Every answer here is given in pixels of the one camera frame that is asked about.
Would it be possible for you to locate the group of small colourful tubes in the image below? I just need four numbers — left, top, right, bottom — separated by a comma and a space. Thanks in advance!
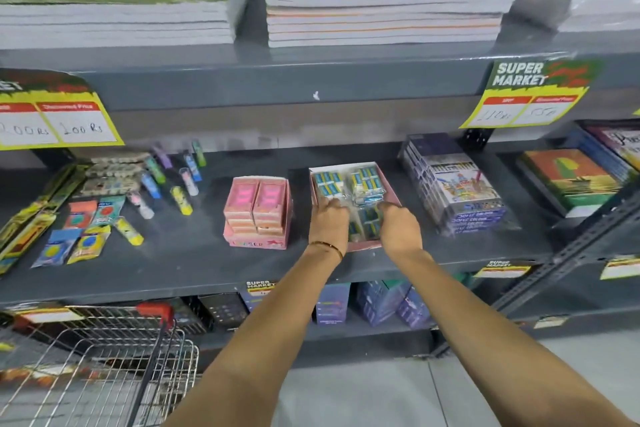
113, 139, 209, 246

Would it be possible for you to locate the beige eraser strip pack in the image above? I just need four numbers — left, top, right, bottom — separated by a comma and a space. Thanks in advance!
85, 163, 149, 179
91, 152, 151, 165
79, 176, 143, 196

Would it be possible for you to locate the stack of pink erasers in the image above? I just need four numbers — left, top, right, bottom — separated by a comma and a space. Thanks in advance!
223, 206, 291, 238

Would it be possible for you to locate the orange sharpener packet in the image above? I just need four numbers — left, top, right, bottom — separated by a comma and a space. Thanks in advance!
62, 199, 99, 230

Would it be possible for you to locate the metal wire shopping cart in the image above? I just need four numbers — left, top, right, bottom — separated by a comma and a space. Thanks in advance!
0, 302, 201, 427

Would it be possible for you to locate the pink cardboard display box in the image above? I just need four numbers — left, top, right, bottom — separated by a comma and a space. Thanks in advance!
222, 176, 295, 251

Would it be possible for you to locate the thin gold bracelet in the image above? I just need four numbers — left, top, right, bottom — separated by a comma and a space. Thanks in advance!
308, 240, 346, 264

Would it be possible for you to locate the person's right forearm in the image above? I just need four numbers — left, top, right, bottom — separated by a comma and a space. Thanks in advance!
392, 249, 621, 427

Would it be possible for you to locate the person's right hand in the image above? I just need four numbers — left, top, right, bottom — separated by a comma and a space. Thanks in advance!
375, 201, 425, 260

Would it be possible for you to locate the row of orange snack packets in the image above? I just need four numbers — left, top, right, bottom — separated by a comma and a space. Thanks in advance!
0, 364, 101, 390

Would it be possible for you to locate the stack of green-cover drawing books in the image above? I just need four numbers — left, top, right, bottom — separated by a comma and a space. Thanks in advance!
265, 0, 521, 49
0, 0, 255, 50

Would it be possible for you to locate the stack of dark notebooks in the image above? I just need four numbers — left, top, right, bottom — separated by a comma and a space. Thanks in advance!
569, 121, 640, 182

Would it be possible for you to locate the yellow pencil pack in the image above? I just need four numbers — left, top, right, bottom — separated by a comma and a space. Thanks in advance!
27, 163, 79, 215
0, 213, 59, 276
0, 209, 43, 252
42, 166, 92, 212

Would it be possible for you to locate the grey metal shelf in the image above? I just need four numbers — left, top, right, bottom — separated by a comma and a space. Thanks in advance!
0, 0, 640, 372

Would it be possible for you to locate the person's left hand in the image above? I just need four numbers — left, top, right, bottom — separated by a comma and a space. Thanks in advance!
308, 196, 351, 255

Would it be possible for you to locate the open pink cardboard tray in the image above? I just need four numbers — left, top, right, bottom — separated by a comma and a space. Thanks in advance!
308, 161, 403, 254

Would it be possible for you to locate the blue sharpener packet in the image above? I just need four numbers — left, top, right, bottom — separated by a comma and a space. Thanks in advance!
31, 228, 83, 269

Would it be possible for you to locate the yellow sharpener packet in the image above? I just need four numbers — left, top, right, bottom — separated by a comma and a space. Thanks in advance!
66, 225, 112, 265

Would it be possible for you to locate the person's left forearm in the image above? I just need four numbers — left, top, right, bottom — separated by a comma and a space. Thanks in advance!
167, 244, 346, 427

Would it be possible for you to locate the black product box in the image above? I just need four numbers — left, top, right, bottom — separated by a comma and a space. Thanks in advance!
197, 294, 249, 330

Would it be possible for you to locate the teal sharpener packet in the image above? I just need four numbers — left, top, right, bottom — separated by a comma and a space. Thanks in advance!
89, 195, 126, 228

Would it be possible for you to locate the stack of colourful sketchbooks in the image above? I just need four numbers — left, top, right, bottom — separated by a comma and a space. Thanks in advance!
515, 147, 623, 219

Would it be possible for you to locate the stack of colour pencil boxes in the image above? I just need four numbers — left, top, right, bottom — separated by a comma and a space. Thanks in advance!
397, 133, 509, 236

